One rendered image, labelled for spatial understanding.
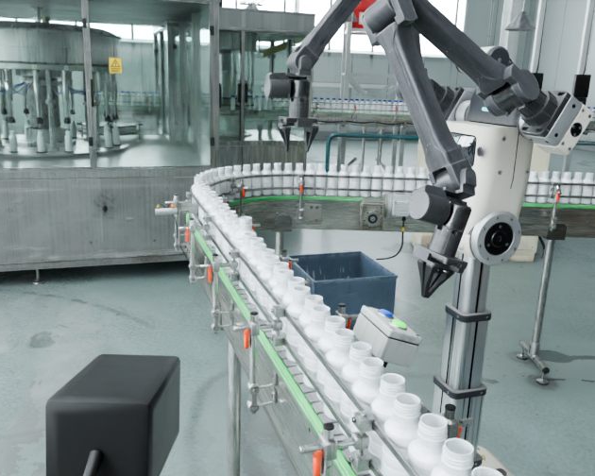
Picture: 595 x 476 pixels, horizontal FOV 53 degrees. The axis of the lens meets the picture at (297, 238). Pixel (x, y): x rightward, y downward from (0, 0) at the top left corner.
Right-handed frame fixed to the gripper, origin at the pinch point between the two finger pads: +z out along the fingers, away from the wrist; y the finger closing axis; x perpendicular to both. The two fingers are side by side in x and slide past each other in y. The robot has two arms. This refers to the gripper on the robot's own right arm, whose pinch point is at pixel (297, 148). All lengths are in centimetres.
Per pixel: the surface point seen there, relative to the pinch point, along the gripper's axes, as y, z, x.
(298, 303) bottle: 17, 27, 54
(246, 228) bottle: 15.2, 23.2, 1.0
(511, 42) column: -689, -107, -806
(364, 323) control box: 3, 31, 58
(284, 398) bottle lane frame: 21, 46, 59
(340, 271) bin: -34, 53, -39
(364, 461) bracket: 20, 36, 96
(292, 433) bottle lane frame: 21, 51, 64
